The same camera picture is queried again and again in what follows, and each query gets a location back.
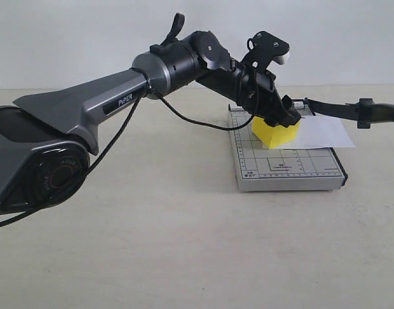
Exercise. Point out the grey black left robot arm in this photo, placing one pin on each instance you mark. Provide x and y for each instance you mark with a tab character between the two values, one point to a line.
47	139

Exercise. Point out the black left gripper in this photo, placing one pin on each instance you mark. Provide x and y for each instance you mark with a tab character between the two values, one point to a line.
258	96

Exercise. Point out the white paper sheet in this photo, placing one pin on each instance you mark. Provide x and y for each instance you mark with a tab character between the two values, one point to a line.
318	132

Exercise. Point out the grey paper cutter base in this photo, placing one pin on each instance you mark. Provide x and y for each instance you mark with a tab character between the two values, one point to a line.
258	169

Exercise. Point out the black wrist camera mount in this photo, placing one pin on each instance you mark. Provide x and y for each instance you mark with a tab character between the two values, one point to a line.
265	48

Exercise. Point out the yellow foam block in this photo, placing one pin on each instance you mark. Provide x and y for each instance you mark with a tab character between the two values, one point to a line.
272	137

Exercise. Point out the black cutter blade arm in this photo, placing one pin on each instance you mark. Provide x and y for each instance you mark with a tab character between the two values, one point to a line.
365	112

